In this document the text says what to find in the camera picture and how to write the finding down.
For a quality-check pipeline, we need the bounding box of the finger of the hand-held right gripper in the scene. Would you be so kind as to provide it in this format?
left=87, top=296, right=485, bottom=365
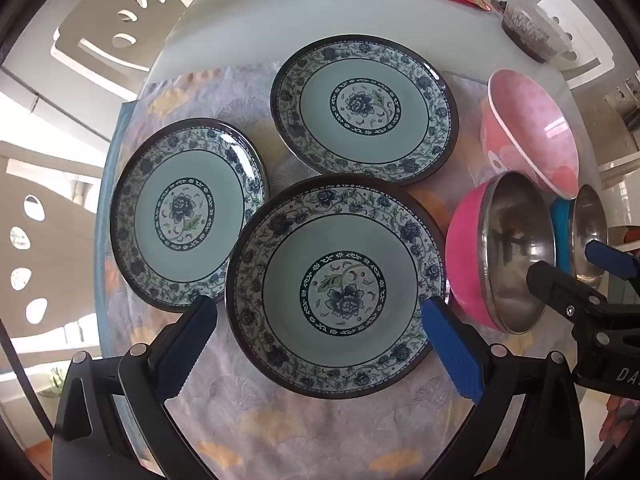
left=584, top=239, right=640, bottom=281
left=526, top=261, right=611, bottom=331

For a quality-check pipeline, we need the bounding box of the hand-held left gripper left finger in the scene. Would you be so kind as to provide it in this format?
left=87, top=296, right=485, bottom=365
left=51, top=295, right=219, bottom=480

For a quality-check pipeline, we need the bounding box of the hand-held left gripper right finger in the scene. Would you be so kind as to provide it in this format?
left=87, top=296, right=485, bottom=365
left=421, top=296, right=586, bottom=480

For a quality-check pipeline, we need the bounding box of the blue steel bowl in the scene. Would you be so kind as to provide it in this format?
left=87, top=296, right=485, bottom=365
left=550, top=184, right=608, bottom=291

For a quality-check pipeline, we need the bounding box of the pink steel bowl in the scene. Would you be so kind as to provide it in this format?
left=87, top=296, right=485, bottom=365
left=445, top=170, right=557, bottom=335

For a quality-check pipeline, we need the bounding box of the blue floral ceramic plate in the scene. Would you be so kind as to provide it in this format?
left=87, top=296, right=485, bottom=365
left=270, top=35, right=460, bottom=188
left=225, top=175, right=449, bottom=401
left=109, top=117, right=271, bottom=311

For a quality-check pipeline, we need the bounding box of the pink patterned bowl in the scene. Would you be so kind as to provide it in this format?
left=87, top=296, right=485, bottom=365
left=480, top=68, right=581, bottom=201

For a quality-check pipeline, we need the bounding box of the green potted plant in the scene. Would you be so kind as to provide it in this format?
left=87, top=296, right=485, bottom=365
left=40, top=367, right=67, bottom=397

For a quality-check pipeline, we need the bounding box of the floral patterned tablecloth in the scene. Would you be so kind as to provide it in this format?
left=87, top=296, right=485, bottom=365
left=97, top=60, right=566, bottom=480

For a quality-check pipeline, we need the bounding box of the beige chair with oval holes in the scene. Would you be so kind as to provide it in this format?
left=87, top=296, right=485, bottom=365
left=0, top=140, right=117, bottom=361
left=50, top=0, right=182, bottom=77

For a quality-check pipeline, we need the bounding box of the clear container with dark contents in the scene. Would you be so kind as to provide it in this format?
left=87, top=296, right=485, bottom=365
left=492, top=0, right=576, bottom=65

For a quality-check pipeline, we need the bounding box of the white chair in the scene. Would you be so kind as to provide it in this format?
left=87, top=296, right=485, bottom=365
left=527, top=0, right=617, bottom=81

